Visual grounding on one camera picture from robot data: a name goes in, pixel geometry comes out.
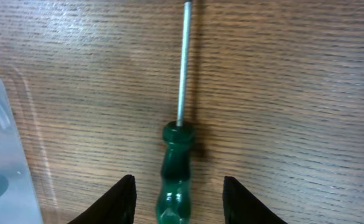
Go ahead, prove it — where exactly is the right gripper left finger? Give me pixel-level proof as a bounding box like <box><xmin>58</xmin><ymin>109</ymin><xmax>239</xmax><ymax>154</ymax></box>
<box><xmin>68</xmin><ymin>174</ymin><xmax>137</xmax><ymax>224</ymax></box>

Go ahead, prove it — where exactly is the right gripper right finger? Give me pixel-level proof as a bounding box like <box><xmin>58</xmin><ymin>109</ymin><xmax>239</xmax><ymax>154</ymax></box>
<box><xmin>222</xmin><ymin>176</ymin><xmax>287</xmax><ymax>224</ymax></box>

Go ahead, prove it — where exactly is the green handled screwdriver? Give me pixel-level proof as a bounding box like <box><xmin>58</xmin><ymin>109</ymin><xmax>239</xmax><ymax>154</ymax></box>
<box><xmin>156</xmin><ymin>0</ymin><xmax>195</xmax><ymax>224</ymax></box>

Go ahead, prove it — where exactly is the clear plastic container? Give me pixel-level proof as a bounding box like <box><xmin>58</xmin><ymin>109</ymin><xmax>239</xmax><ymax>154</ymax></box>
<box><xmin>0</xmin><ymin>79</ymin><xmax>43</xmax><ymax>224</ymax></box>

